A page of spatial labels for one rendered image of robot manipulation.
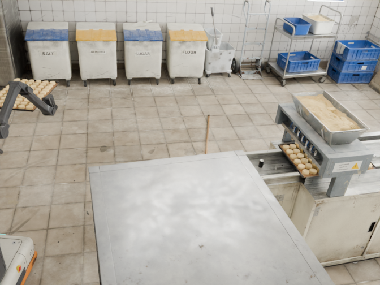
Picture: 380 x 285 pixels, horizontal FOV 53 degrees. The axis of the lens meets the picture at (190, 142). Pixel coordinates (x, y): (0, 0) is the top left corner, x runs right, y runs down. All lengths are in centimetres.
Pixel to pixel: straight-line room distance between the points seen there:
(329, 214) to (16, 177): 292
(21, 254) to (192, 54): 375
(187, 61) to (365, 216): 357
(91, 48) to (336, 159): 390
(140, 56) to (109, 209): 472
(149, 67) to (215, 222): 484
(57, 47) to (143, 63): 117
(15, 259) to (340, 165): 227
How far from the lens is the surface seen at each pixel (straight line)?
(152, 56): 565
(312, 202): 274
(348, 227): 313
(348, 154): 261
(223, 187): 108
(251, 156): 289
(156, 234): 93
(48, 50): 562
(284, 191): 281
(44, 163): 430
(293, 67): 633
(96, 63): 565
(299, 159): 289
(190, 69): 582
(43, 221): 364
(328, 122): 266
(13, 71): 553
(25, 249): 309
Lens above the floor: 250
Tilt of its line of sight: 34 degrees down
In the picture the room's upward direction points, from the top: 5 degrees clockwise
